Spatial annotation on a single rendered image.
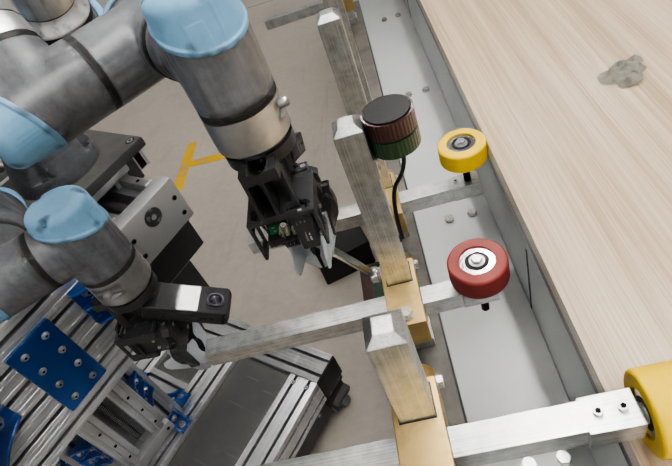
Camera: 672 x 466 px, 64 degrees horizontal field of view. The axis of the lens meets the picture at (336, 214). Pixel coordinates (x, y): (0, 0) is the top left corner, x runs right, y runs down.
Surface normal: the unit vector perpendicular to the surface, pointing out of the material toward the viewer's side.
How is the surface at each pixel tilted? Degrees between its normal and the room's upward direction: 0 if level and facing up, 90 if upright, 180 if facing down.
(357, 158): 90
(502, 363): 0
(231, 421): 0
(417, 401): 90
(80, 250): 88
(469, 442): 0
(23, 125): 76
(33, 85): 50
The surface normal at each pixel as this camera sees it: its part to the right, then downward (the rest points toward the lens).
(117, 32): 0.27, -0.21
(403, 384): 0.07, 0.68
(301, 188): -0.29, -0.69
